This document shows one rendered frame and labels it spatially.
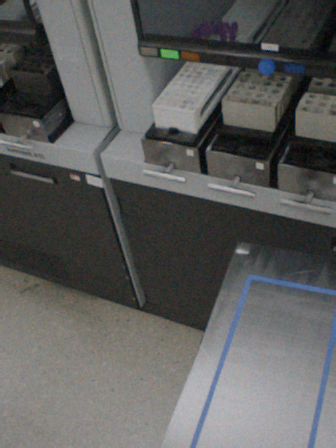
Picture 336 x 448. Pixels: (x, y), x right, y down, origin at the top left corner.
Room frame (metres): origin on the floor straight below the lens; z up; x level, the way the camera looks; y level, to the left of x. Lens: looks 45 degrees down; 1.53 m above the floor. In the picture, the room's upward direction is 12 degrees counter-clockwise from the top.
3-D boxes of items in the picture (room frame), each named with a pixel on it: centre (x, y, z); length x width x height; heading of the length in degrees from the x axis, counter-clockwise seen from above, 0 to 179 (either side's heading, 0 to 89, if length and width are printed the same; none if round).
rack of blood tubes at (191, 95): (1.11, -0.14, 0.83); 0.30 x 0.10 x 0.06; 146
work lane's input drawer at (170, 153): (1.22, -0.21, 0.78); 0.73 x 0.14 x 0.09; 146
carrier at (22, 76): (1.25, 0.25, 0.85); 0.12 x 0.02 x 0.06; 56
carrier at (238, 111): (0.94, -0.21, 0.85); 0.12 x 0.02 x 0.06; 56
